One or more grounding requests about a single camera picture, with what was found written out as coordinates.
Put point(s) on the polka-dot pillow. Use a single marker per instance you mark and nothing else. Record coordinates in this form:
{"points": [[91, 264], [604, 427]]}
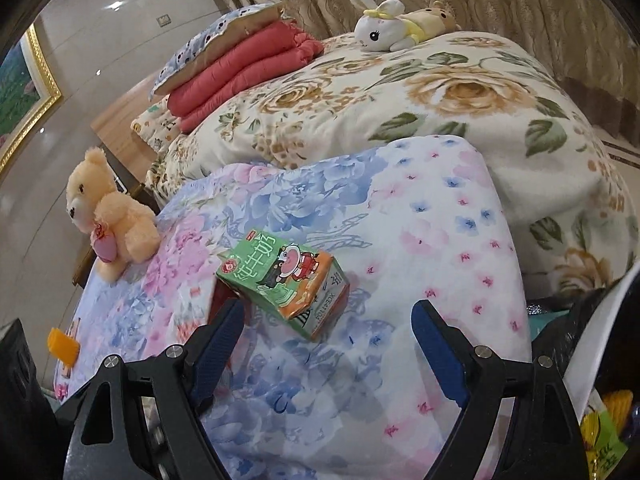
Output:
{"points": [[205, 45]]}

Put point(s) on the black-lined white-rimmed trash bin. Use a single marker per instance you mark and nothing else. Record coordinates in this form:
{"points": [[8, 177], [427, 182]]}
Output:
{"points": [[600, 335]]}

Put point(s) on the small orange block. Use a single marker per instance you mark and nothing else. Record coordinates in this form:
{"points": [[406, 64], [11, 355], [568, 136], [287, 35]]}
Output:
{"points": [[64, 346]]}

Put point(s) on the folded red quilt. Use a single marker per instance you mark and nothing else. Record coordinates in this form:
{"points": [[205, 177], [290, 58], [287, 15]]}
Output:
{"points": [[240, 70]]}

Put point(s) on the brown bear plush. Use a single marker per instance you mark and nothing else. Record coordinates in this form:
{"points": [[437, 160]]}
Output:
{"points": [[435, 20]]}

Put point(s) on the wall switch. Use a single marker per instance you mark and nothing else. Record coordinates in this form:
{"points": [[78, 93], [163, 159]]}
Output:
{"points": [[164, 21]]}

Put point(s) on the green orange milk carton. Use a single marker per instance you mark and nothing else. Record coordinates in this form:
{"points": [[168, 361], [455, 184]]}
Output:
{"points": [[285, 280]]}

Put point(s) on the peach teddy bear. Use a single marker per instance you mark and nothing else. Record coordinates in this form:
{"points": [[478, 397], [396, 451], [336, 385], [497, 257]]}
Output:
{"points": [[120, 220]]}

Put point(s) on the blue pink floral blanket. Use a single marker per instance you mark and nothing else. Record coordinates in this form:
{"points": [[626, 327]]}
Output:
{"points": [[400, 260]]}

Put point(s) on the beige floral quilt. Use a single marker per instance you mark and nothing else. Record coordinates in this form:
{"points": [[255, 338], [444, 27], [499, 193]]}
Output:
{"points": [[450, 125]]}

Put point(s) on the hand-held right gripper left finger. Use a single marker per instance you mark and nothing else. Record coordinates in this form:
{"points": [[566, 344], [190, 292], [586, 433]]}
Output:
{"points": [[220, 345]]}

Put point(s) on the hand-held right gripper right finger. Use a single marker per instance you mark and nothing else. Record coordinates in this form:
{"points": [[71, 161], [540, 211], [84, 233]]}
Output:
{"points": [[437, 347]]}

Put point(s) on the yellow green snack packet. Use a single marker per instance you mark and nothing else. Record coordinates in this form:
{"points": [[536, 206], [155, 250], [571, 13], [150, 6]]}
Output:
{"points": [[602, 435]]}

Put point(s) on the wooden headboard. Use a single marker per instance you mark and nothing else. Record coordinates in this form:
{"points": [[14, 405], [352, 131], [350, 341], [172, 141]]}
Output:
{"points": [[125, 135]]}

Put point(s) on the white rabbit plush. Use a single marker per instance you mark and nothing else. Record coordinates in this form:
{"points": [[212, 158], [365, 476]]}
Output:
{"points": [[377, 27]]}

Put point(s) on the teal white box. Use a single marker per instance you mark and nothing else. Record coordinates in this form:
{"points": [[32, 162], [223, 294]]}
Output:
{"points": [[547, 322]]}

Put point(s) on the gold picture frame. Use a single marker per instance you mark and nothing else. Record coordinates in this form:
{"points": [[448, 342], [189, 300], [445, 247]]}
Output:
{"points": [[35, 105]]}

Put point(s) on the cartoon print pillow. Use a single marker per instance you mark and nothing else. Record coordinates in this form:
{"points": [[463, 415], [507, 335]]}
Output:
{"points": [[155, 122]]}

